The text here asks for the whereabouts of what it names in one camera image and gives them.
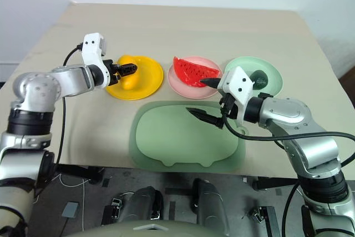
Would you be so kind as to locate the pink plate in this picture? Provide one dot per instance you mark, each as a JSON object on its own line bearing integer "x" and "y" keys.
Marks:
{"x": 177, "y": 85}

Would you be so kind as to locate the black metal floor bracket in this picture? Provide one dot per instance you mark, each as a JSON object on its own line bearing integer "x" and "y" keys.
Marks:
{"x": 112, "y": 210}
{"x": 266, "y": 217}

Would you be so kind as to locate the black table foot bar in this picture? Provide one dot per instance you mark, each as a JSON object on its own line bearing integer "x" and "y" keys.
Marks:
{"x": 80, "y": 171}
{"x": 274, "y": 182}

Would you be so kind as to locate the dark green toy vegetable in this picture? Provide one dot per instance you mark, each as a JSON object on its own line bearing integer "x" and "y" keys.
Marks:
{"x": 259, "y": 77}

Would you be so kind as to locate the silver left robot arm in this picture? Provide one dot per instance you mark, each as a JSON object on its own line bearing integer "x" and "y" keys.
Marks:
{"x": 69, "y": 78}

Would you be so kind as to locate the dark grey rounded leg cover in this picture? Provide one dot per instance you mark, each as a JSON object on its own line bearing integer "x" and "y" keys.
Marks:
{"x": 144, "y": 202}
{"x": 210, "y": 203}

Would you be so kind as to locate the light green silicone mat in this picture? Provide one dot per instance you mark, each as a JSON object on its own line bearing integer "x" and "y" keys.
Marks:
{"x": 180, "y": 137}

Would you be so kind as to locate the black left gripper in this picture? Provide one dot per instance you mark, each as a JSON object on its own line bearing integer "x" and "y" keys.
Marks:
{"x": 113, "y": 68}

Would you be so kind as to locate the olive grey robot torso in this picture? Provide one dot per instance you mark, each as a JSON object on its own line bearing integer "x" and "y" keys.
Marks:
{"x": 144, "y": 230}

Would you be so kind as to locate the yellow toy mango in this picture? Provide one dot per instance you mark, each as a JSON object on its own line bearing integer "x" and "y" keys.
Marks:
{"x": 129, "y": 83}

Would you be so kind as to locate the yellow plate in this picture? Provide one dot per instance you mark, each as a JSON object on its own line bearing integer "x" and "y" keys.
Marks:
{"x": 149, "y": 78}

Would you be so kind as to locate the red toy watermelon slice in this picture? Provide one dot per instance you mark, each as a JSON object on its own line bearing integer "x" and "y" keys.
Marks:
{"x": 191, "y": 71}

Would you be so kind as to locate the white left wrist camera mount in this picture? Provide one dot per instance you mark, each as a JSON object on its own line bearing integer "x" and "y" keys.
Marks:
{"x": 92, "y": 49}

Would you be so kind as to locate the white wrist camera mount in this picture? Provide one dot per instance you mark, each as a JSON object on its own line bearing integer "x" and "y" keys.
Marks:
{"x": 92, "y": 49}
{"x": 238, "y": 87}

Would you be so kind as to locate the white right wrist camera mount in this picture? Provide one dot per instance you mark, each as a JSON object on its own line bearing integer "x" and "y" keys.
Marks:
{"x": 238, "y": 87}

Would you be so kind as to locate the light green plate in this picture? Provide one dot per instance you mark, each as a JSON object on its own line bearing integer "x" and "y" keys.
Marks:
{"x": 267, "y": 65}

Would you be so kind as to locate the small grey floor box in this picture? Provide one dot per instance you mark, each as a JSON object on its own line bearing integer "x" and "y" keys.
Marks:
{"x": 70, "y": 210}

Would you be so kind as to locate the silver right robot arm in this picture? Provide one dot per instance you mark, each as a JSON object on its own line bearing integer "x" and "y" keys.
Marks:
{"x": 285, "y": 112}

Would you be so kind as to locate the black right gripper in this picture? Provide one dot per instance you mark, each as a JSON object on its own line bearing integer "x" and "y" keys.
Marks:
{"x": 229, "y": 106}

